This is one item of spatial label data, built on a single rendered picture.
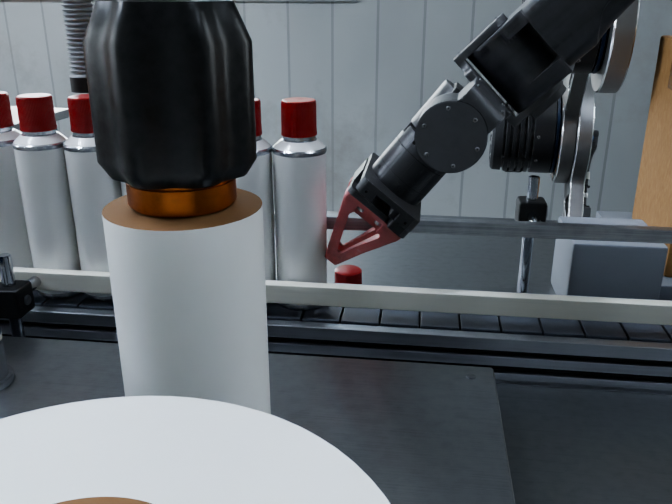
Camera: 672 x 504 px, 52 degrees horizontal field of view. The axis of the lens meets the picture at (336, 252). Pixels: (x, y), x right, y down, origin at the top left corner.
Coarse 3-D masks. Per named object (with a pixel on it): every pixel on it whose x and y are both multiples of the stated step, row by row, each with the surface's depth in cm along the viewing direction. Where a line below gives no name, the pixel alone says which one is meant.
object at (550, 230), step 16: (352, 224) 71; (368, 224) 71; (432, 224) 70; (448, 224) 69; (464, 224) 69; (480, 224) 69; (496, 224) 69; (512, 224) 69; (528, 224) 69; (544, 224) 69; (560, 224) 69; (576, 224) 69; (592, 224) 69; (608, 240) 68; (624, 240) 68; (640, 240) 68; (656, 240) 67
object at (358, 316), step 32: (288, 320) 68; (320, 320) 67; (352, 320) 67; (384, 320) 67; (416, 320) 67; (448, 320) 67; (480, 320) 67; (512, 320) 67; (544, 320) 67; (576, 320) 67
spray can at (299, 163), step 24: (288, 120) 63; (312, 120) 64; (288, 144) 64; (312, 144) 64; (288, 168) 64; (312, 168) 64; (288, 192) 65; (312, 192) 65; (288, 216) 66; (312, 216) 66; (288, 240) 66; (312, 240) 67; (288, 264) 67; (312, 264) 67
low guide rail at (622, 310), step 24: (48, 288) 70; (72, 288) 69; (96, 288) 69; (288, 288) 66; (312, 288) 66; (336, 288) 66; (360, 288) 65; (384, 288) 65; (408, 288) 65; (456, 312) 65; (480, 312) 64; (504, 312) 64; (528, 312) 64; (552, 312) 64; (576, 312) 63; (600, 312) 63; (624, 312) 63; (648, 312) 62
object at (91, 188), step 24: (72, 96) 66; (72, 120) 66; (72, 144) 66; (72, 168) 66; (96, 168) 66; (72, 192) 68; (96, 192) 67; (120, 192) 69; (96, 216) 68; (96, 240) 69; (96, 264) 69
